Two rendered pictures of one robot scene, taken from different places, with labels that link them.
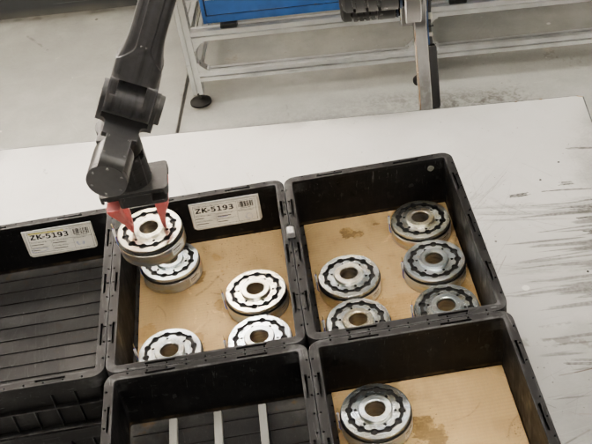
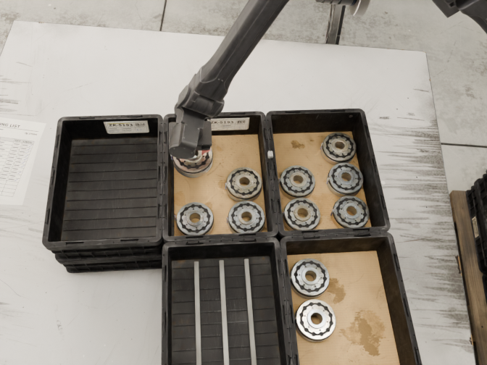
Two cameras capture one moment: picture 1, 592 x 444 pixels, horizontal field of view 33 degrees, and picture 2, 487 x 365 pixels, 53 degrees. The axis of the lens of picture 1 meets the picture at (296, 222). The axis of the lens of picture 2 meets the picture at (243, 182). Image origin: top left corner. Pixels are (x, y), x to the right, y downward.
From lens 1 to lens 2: 0.60 m
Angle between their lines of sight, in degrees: 23
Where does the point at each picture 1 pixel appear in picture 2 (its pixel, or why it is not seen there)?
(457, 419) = (351, 283)
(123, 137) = (195, 126)
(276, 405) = (253, 259)
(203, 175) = not seen: hidden behind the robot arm
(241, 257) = (233, 151)
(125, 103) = (200, 107)
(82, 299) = (139, 166)
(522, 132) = (390, 72)
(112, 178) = (185, 152)
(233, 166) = not seen: hidden behind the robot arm
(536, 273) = (390, 174)
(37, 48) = not seen: outside the picture
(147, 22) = (227, 66)
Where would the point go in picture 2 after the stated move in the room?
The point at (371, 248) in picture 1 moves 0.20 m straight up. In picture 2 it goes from (309, 158) to (321, 120)
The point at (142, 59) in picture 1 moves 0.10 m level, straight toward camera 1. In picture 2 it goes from (217, 85) to (227, 127)
